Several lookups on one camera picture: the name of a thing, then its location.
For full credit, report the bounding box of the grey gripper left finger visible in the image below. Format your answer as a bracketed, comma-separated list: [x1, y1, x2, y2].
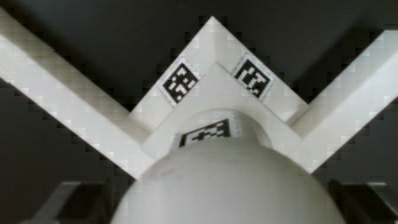
[19, 182, 113, 224]

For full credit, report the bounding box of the white lamp base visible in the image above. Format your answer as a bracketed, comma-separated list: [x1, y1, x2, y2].
[129, 19, 307, 158]

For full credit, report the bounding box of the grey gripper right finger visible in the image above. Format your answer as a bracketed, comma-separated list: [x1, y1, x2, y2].
[328, 179, 398, 224]

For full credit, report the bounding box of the white lamp bulb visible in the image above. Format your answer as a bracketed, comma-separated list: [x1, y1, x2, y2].
[109, 110, 344, 224]

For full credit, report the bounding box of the white front fence rail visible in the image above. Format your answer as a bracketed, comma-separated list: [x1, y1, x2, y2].
[0, 7, 154, 178]

